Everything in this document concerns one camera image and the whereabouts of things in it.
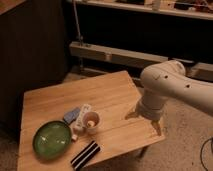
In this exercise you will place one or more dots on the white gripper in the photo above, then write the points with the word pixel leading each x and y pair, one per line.
pixel 152 112

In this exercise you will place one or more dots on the white bottle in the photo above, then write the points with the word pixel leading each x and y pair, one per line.
pixel 78 128

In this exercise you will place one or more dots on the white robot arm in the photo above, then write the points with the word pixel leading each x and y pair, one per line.
pixel 168 80

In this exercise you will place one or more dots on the white cup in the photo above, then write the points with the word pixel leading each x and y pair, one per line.
pixel 91 122

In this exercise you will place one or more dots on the blue sponge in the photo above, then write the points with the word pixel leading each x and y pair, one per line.
pixel 71 116

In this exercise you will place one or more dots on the metal pole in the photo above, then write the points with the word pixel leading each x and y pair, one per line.
pixel 79 36

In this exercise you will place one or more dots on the upper shelf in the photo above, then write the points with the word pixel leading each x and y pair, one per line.
pixel 154 6

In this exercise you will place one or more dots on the dark cabinet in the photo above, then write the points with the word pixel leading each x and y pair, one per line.
pixel 32 53

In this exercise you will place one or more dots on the metal rail beam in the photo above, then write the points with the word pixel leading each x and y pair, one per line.
pixel 200 70

